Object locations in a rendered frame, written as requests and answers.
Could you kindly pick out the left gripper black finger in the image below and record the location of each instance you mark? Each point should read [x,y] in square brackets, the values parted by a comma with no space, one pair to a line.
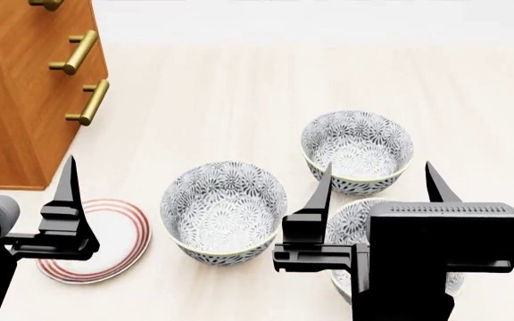
[67,214]

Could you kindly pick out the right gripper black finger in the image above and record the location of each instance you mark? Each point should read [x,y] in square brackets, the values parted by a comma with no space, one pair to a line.
[437,190]
[312,224]

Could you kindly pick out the black white floral bowl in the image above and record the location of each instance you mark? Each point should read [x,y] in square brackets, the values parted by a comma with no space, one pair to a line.
[223,214]
[348,220]
[357,147]

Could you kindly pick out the white plate with red rings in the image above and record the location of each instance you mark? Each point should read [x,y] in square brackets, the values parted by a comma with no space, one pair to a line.
[114,240]

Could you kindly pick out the wooden drawer cabinet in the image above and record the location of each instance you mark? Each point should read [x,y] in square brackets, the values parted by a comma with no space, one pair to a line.
[16,100]

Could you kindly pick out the black right gripper camera box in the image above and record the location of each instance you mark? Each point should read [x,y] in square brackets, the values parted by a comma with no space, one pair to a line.
[444,234]

